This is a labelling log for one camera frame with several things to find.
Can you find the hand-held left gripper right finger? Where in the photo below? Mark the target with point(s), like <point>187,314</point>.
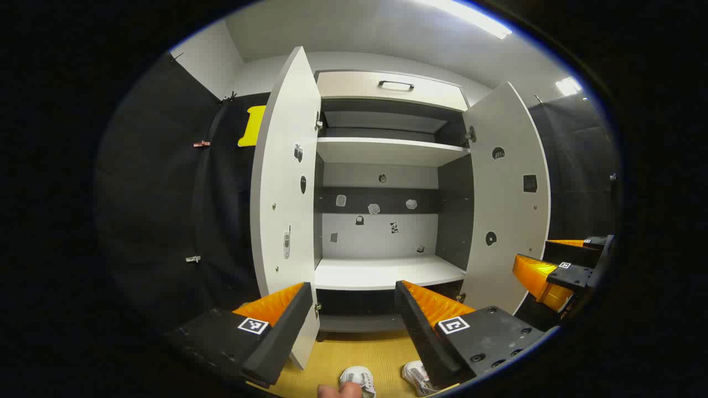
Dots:
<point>423,337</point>

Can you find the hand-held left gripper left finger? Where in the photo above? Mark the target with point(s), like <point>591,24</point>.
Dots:
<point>282,337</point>

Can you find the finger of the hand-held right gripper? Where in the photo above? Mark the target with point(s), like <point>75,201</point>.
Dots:
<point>575,275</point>
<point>572,254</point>

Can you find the white canvas shoe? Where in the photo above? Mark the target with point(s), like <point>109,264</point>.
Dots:
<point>357,378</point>
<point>415,373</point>

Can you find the white shoe cabinet door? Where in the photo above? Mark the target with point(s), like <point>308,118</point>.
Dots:
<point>509,210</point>
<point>282,193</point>

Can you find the white shoe cabinet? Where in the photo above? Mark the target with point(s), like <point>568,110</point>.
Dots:
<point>381,271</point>

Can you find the white cabinet drawer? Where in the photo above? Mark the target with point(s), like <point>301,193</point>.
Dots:
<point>354,88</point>

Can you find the small ceiling light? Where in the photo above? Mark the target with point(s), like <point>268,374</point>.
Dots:
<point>568,85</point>

